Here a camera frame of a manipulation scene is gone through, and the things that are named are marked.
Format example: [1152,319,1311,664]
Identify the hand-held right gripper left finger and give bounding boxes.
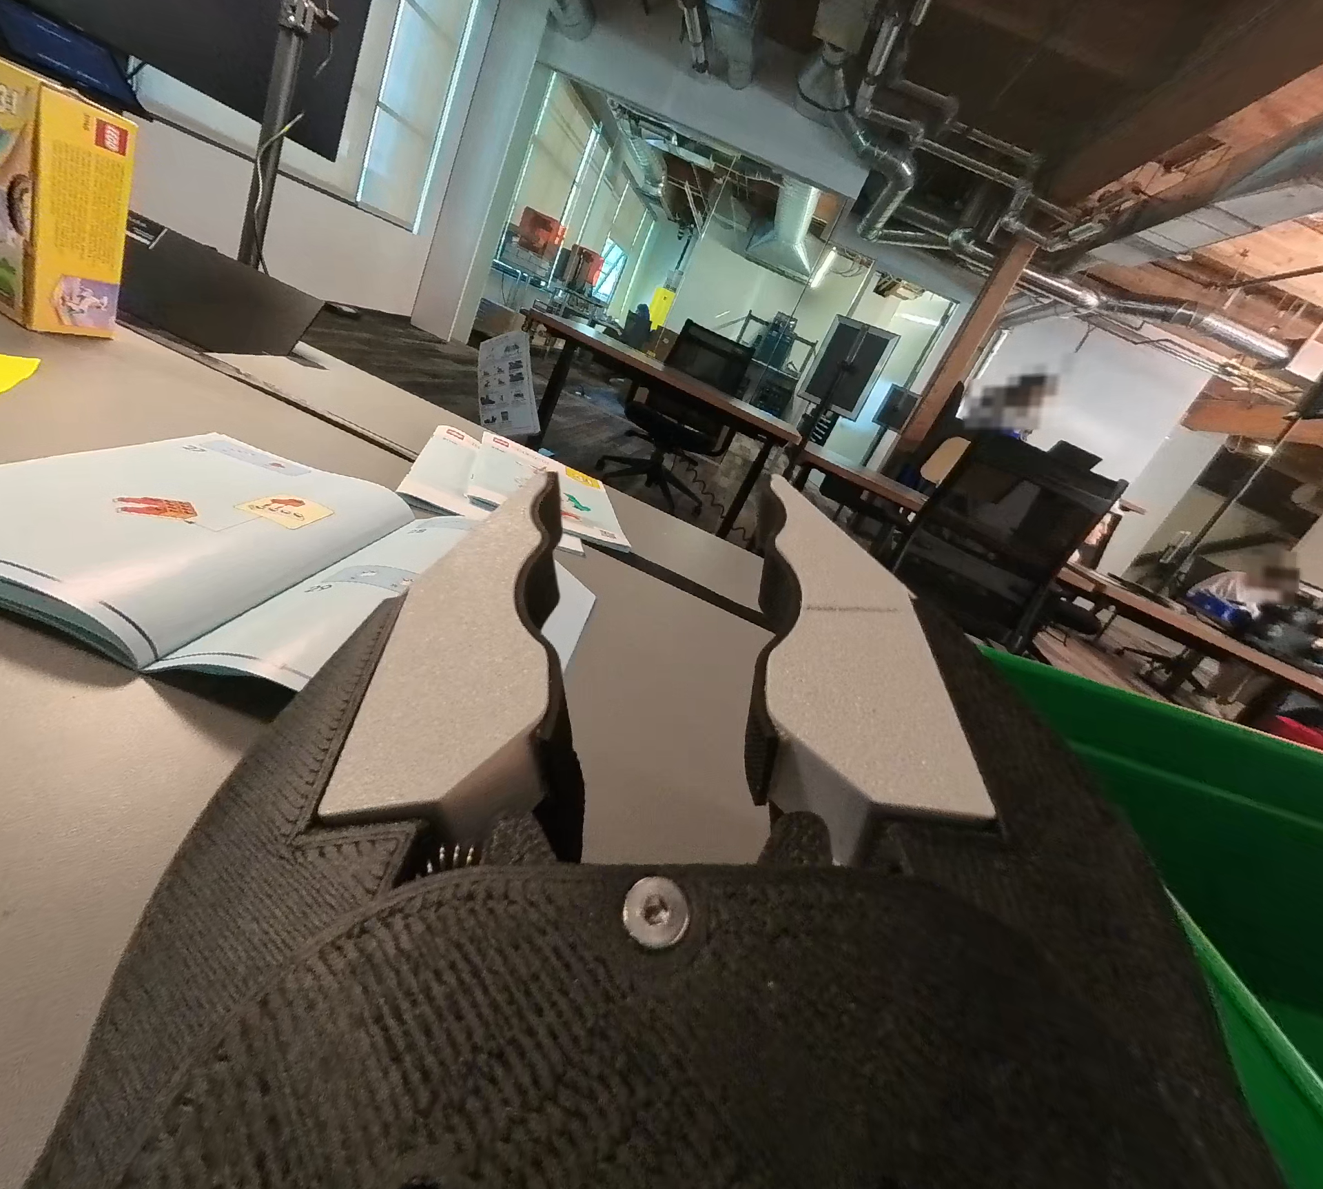
[314,471,571,823]

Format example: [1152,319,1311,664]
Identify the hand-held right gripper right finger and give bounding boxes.
[744,476,998,851]

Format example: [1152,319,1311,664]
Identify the yellow lego box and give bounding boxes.
[0,56,140,339]

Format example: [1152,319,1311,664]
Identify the black high-back office chair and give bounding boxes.
[890,437,1130,660]

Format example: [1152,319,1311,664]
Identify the open light blue instruction booklet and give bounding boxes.
[0,431,597,692]

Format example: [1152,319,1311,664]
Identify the upright printed leaflet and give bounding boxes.
[476,330,541,437]

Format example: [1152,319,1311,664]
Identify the wooden table with clutter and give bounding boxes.
[1051,561,1323,728]

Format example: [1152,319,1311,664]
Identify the dark monitor on stand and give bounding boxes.
[794,313,903,448]

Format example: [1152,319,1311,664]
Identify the long wooden office table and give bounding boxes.
[519,307,803,538]

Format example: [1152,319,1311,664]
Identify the black mesh office chair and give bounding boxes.
[597,319,757,516]

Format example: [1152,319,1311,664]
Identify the green plastic bin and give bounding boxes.
[976,645,1323,1189]

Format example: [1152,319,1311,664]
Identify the silver pipe run with funnel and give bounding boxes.
[794,0,1047,251]

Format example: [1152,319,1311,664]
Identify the black metal stand pole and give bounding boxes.
[238,0,333,268]

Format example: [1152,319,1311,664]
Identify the dark stand base plate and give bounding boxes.
[116,212,328,358]

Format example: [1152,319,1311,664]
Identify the long silver horizontal duct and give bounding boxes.
[1015,261,1294,366]

